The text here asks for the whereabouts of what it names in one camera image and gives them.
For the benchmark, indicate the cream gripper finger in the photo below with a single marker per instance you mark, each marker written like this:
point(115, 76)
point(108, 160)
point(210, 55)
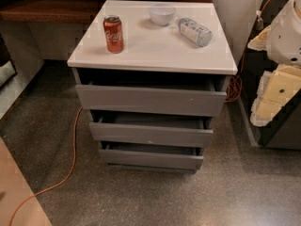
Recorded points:
point(259, 42)
point(274, 91)

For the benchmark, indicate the red coke can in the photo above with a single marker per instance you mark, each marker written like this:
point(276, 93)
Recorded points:
point(113, 32)

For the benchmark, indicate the grey top drawer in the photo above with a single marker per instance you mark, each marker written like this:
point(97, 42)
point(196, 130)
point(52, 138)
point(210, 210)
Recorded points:
point(150, 100)

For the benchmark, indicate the grey drawer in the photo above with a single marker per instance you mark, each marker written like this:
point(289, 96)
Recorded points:
point(154, 156)
point(150, 100)
point(151, 129)

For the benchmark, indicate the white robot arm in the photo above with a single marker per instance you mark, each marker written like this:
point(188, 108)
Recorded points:
point(282, 42)

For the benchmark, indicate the grey cabinet with white top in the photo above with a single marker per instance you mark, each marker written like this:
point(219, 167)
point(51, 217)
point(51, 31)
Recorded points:
point(154, 56)

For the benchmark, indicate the grey middle drawer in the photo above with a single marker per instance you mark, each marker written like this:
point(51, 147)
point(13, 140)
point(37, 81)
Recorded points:
point(151, 129)

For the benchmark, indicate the grey bottom drawer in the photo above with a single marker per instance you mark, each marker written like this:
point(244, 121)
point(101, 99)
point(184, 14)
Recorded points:
point(154, 156)

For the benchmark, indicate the white bowl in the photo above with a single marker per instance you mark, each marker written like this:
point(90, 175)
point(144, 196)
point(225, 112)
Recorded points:
point(161, 14)

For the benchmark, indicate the dark wooden shelf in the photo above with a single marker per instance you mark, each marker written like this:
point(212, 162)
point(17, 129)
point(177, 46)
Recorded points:
point(59, 11)

